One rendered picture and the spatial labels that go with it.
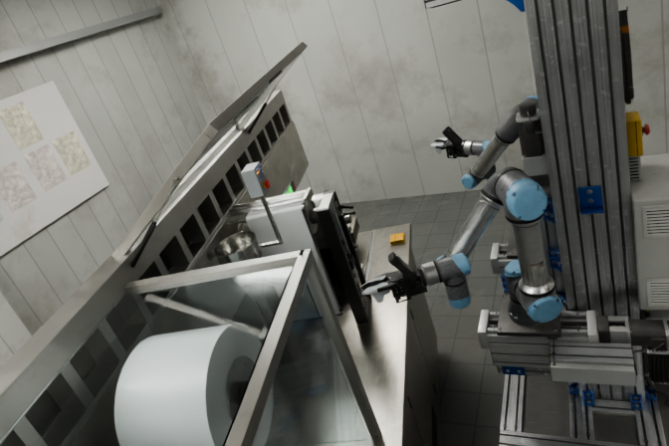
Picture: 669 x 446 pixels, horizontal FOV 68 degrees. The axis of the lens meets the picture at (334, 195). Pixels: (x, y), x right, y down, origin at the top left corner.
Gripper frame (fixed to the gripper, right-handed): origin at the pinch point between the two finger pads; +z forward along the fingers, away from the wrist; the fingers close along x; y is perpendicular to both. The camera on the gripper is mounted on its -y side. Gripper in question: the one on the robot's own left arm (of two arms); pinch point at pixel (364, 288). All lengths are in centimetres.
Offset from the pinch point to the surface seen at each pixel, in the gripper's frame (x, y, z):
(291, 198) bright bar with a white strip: 39, -27, 19
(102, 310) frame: -34, -33, 65
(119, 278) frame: -23, -36, 62
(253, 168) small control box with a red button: 7, -49, 23
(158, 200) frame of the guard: -22, -54, 44
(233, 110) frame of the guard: -16, -70, 17
